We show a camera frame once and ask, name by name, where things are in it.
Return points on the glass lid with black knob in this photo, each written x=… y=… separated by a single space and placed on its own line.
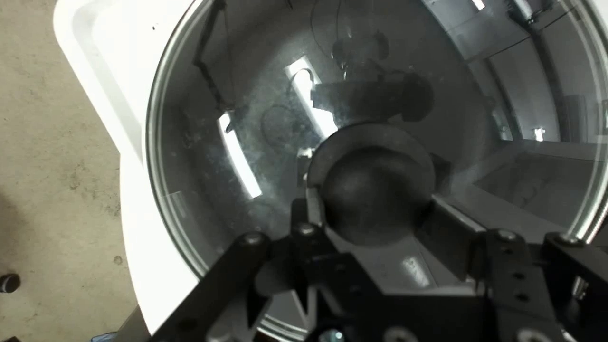
x=252 y=95

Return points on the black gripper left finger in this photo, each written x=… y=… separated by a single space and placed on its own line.
x=252 y=266

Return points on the small dark floor object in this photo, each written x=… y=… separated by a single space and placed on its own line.
x=7 y=281

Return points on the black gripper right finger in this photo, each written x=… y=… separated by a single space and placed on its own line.
x=537 y=277

